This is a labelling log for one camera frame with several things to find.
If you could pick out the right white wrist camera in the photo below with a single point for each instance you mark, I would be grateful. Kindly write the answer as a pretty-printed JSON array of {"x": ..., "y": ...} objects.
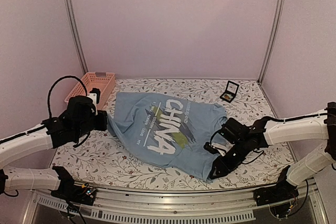
[{"x": 215, "y": 148}]

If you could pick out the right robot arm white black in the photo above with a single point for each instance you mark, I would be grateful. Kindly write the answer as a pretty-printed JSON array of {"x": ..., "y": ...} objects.
[{"x": 269, "y": 131}]

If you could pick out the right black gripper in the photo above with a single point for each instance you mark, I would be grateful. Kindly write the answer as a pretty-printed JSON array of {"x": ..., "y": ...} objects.
[{"x": 224, "y": 167}]

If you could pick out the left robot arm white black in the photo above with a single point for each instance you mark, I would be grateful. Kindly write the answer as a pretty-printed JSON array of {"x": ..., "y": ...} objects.
[{"x": 74, "y": 125}]

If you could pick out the light blue printed t-shirt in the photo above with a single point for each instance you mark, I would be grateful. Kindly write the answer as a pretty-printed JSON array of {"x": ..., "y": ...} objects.
[{"x": 167, "y": 132}]

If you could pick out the aluminium frame post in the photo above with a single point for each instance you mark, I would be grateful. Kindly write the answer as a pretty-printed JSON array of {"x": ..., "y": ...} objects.
[
  {"x": 271, "y": 40},
  {"x": 75, "y": 35}
]

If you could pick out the right aluminium frame post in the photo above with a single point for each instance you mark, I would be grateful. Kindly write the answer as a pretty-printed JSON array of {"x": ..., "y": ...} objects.
[{"x": 271, "y": 40}]

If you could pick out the floral patterned tablecloth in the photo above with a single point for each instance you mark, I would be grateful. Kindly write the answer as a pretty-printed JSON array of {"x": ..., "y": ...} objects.
[{"x": 103, "y": 160}]

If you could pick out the black open brooch box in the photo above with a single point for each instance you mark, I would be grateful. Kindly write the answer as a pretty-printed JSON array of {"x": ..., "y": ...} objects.
[{"x": 231, "y": 89}]

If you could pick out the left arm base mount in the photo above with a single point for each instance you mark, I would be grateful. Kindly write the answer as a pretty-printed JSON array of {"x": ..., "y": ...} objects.
[{"x": 82, "y": 194}]

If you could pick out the pink plastic basket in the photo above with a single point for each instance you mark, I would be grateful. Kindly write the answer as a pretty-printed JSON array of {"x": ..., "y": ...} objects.
[{"x": 104, "y": 81}]

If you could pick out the aluminium front rail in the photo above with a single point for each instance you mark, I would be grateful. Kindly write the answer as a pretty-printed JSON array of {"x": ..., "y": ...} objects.
[{"x": 125, "y": 205}]

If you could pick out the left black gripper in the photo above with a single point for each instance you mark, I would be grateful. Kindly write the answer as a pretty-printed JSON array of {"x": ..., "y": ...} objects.
[{"x": 102, "y": 126}]

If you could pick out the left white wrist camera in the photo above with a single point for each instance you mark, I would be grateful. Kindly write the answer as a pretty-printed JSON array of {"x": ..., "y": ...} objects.
[{"x": 95, "y": 94}]

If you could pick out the left aluminium frame post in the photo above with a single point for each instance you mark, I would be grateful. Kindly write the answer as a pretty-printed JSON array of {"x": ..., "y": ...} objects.
[{"x": 75, "y": 35}]

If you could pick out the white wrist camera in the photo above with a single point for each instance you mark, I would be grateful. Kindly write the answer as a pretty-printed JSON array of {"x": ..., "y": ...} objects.
[
  {"x": 95, "y": 94},
  {"x": 215, "y": 148}
]

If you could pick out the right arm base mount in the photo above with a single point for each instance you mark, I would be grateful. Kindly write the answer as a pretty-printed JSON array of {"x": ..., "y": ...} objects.
[{"x": 277, "y": 193}]

